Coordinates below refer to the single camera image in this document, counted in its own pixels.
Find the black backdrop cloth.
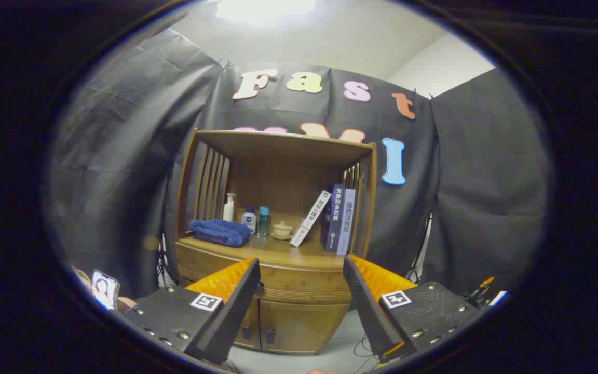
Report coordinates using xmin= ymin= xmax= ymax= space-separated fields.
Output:
xmin=45 ymin=29 xmax=554 ymax=302

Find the orange black clamp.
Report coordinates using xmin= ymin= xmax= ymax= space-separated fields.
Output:
xmin=466 ymin=277 xmax=496 ymax=308

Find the dark blue book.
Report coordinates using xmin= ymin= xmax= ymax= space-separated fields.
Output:
xmin=320 ymin=183 xmax=345 ymax=253

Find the beige lidded teacup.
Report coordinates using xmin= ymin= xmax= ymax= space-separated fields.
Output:
xmin=271 ymin=220 xmax=294 ymax=241

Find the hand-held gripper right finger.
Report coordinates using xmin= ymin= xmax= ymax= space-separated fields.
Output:
xmin=343 ymin=254 xmax=482 ymax=364

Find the blue folded towel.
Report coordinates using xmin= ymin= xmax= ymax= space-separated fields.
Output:
xmin=189 ymin=219 xmax=252 ymax=248

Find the white bottle blue cap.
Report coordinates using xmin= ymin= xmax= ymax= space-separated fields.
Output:
xmin=241 ymin=205 xmax=257 ymax=234

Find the wooden drawer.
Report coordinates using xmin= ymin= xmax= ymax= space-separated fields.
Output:
xmin=177 ymin=253 xmax=356 ymax=306

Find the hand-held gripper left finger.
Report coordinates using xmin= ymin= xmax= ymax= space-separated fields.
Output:
xmin=123 ymin=257 xmax=261 ymax=365

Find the wooden countertop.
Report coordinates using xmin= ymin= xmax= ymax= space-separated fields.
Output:
xmin=177 ymin=234 xmax=370 ymax=271

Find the white book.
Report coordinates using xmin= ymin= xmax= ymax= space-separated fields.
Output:
xmin=290 ymin=189 xmax=332 ymax=247

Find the light purple book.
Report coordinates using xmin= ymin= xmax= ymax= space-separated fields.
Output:
xmin=336 ymin=188 xmax=357 ymax=256

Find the wooden cabinet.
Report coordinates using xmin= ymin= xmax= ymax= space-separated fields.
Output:
xmin=173 ymin=129 xmax=377 ymax=355

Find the smartphone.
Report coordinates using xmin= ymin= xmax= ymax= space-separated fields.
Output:
xmin=90 ymin=269 xmax=120 ymax=311

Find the black light stand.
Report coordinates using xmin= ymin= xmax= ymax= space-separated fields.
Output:
xmin=156 ymin=231 xmax=172 ymax=286
xmin=405 ymin=213 xmax=432 ymax=284

